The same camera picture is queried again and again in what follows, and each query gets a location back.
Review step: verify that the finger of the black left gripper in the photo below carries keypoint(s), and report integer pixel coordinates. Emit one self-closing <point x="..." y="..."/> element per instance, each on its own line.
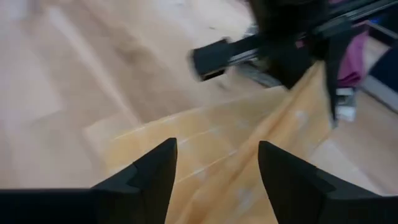
<point x="334" y="68"/>
<point x="289" y="70"/>

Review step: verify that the orange checked towel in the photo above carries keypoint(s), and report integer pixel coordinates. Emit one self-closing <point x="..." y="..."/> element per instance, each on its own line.
<point x="217" y="140"/>

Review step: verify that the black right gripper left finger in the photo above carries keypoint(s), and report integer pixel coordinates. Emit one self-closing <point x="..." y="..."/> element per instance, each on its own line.
<point x="93" y="207"/>

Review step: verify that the navy white striped basket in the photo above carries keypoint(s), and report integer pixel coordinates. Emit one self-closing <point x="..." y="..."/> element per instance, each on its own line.
<point x="385" y="68"/>

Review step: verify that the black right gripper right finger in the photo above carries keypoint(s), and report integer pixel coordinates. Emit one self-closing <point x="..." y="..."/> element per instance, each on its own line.
<point x="311" y="205"/>

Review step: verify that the black table frame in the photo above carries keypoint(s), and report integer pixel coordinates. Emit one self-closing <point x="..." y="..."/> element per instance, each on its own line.
<point x="367" y="7"/>

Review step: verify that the magenta towel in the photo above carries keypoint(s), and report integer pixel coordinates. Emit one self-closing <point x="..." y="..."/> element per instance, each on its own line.
<point x="354" y="62"/>

